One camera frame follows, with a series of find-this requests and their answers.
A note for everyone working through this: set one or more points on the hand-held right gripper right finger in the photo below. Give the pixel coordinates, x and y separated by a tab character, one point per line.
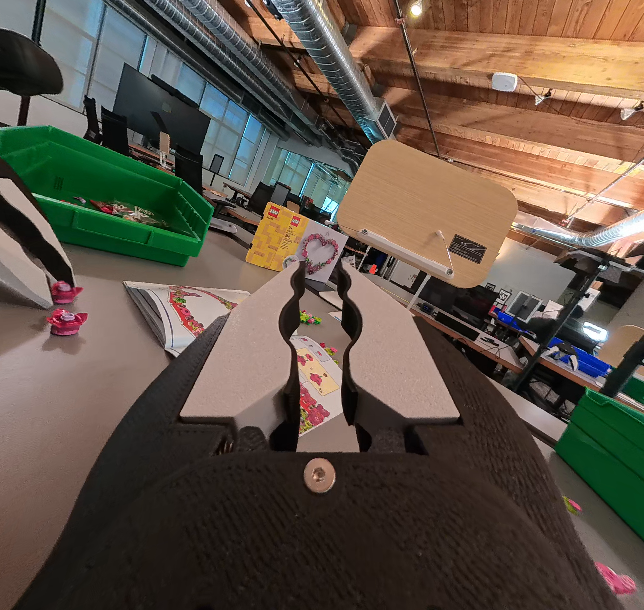
397	368

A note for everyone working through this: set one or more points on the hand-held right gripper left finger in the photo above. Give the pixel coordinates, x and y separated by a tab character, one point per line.
236	363

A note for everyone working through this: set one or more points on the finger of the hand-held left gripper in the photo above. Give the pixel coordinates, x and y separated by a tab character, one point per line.
30	217
22	273

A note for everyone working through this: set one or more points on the pink lego flower piece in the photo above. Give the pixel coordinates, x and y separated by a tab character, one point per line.
65	293
67	321

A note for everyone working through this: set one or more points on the lego instruction booklet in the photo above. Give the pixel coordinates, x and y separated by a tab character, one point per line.
171	313

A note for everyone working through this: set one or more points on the green lego flower cluster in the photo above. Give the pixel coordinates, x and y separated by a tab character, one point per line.
310	318

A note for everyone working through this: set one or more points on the clear bags of lego pieces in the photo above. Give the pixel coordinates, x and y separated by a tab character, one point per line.
126	212

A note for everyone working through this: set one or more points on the yellow lego box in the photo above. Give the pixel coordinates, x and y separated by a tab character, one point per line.
269	242

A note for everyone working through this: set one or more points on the green plastic bin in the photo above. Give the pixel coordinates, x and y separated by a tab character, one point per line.
603	444
126	235

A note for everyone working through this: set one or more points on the black office chair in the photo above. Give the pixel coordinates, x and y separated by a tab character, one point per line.
114	132
190	169

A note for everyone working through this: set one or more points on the black domed object on stem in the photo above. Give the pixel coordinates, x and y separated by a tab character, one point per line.
25	66

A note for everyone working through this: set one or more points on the large black monitor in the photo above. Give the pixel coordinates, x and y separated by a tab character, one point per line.
151	106

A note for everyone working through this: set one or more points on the overhead lamp on pole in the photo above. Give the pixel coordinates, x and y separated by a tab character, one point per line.
568	313

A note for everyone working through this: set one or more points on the blue storage bin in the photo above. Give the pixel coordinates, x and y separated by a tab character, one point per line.
583	361

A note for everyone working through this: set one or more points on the white ceiling access point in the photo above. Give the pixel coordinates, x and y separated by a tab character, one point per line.
504	82

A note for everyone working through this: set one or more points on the ceiling spotlight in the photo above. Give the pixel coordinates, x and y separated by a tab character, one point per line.
631	111
416	6
543	97

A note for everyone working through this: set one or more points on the silver ventilation duct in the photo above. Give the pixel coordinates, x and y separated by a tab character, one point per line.
322	31
603	232
201	11

